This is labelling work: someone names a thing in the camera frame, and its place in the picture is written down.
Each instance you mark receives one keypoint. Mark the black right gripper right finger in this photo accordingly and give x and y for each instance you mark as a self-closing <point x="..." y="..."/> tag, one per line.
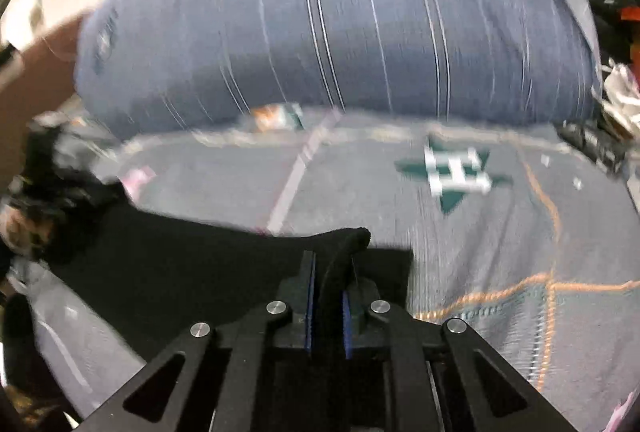
<point x="403" y="374"/>

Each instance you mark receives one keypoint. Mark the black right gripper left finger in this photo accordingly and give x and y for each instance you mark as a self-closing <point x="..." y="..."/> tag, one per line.
<point x="208" y="379"/>

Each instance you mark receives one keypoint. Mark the black pants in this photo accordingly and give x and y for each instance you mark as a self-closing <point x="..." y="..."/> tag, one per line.
<point x="151" y="276"/>

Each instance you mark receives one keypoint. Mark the grey patterned bedsheet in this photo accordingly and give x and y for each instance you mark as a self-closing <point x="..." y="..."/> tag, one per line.
<point x="531" y="237"/>

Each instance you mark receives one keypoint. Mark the brown wooden headboard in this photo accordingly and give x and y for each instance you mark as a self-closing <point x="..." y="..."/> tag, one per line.
<point x="39" y="78"/>

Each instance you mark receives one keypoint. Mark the blue plaid pillow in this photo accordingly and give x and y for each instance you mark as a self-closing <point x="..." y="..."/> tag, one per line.
<point x="152" y="66"/>

